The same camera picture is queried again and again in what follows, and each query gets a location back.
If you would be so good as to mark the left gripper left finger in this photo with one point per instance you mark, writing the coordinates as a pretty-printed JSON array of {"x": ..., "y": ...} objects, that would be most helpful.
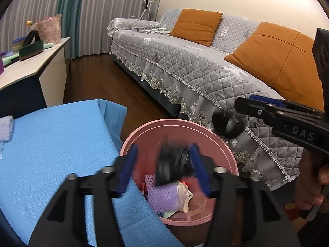
[{"x": 62, "y": 222}]

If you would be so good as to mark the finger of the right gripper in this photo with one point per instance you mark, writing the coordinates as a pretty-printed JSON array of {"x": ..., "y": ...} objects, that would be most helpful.
[
  {"x": 245, "y": 106},
  {"x": 263, "y": 101}
]

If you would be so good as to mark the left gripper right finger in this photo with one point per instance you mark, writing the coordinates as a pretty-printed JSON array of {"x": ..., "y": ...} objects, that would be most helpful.
[{"x": 245, "y": 210}]

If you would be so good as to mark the black elastic band roll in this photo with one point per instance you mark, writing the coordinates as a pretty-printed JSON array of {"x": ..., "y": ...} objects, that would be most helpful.
[{"x": 226, "y": 126}]

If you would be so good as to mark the white paper box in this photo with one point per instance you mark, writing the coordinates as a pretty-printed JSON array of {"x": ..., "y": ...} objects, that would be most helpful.
[{"x": 183, "y": 197}]

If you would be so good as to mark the purple foam fruit net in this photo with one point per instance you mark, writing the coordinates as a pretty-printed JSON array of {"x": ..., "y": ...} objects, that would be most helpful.
[{"x": 162, "y": 199}]

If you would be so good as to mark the black wrapper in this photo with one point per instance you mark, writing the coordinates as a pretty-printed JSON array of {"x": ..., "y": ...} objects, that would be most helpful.
[{"x": 173, "y": 163}]

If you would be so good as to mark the green panda snack bag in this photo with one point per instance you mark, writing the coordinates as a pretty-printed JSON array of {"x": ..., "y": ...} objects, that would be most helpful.
[{"x": 167, "y": 215}]

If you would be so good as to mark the person's right hand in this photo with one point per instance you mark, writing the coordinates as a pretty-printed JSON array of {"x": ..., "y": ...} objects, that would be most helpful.
[{"x": 308, "y": 185}]

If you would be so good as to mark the orange cushion near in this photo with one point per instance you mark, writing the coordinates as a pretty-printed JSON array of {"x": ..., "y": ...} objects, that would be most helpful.
[{"x": 282, "y": 58}]

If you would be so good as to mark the orange cushion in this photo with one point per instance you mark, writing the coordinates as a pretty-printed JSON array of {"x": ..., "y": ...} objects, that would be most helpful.
[
  {"x": 197, "y": 26},
  {"x": 282, "y": 58}
]

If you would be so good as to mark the grey covered sofa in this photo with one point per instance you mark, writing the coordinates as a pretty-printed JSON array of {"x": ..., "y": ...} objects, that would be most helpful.
[{"x": 201, "y": 81}]

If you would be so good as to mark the blue table cloth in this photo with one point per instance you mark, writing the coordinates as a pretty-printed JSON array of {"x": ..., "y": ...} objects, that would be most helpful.
[{"x": 46, "y": 146}]

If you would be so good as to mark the orange cushion far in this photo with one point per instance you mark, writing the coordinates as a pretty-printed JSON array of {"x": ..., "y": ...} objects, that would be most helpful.
[{"x": 197, "y": 26}]

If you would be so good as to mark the white foam net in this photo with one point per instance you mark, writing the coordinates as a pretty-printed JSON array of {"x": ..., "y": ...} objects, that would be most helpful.
[{"x": 6, "y": 129}]

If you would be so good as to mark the white coffee table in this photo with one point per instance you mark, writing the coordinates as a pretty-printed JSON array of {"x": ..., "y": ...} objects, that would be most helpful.
[{"x": 36, "y": 83}]

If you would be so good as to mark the dark green round box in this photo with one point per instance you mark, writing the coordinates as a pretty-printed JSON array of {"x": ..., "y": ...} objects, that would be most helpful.
[{"x": 31, "y": 50}]

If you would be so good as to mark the stacked coloured bowls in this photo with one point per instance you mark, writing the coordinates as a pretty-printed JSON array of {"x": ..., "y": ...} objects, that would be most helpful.
[{"x": 17, "y": 44}]

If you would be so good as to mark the pink quilted basket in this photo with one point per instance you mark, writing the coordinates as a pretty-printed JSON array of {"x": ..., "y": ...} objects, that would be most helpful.
[{"x": 49, "y": 29}]

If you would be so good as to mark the teal curtain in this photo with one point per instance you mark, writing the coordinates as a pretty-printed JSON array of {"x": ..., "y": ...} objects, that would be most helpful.
[{"x": 70, "y": 22}]

